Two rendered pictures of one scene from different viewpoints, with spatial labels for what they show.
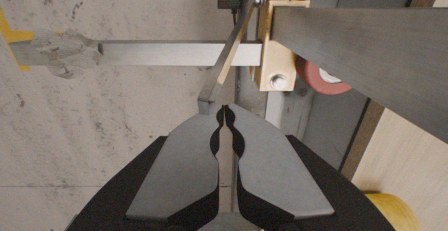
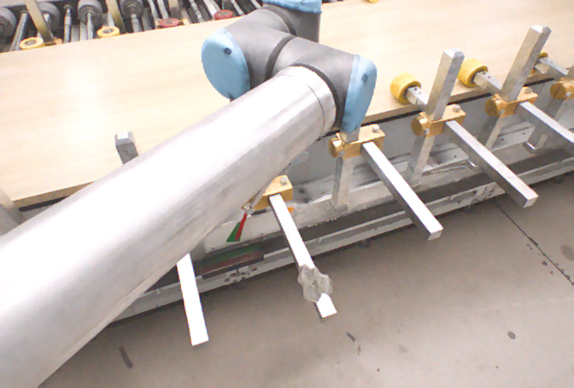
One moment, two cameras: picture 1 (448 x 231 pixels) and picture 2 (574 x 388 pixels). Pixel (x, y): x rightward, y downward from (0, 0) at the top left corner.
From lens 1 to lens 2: 0.73 m
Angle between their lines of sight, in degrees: 41
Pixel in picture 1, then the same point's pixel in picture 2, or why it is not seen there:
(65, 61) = (319, 280)
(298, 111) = (319, 185)
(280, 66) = (275, 184)
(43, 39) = (309, 292)
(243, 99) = (321, 217)
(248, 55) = (277, 200)
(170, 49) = (289, 232)
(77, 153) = not seen: outside the picture
